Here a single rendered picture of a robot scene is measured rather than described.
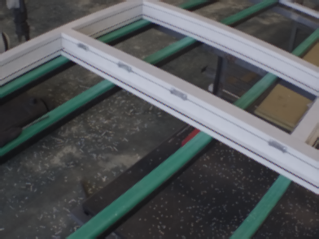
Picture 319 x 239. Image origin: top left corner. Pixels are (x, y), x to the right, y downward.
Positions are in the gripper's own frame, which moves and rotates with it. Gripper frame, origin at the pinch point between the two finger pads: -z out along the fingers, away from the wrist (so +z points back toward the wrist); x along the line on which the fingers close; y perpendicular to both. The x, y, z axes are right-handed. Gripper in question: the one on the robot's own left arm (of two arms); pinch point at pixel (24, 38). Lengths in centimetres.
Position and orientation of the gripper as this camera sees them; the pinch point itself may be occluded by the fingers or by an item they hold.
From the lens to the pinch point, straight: 218.1
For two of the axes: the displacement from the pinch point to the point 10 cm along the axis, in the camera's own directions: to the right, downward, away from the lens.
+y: 6.7, -4.1, 6.2
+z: -0.7, -8.7, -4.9
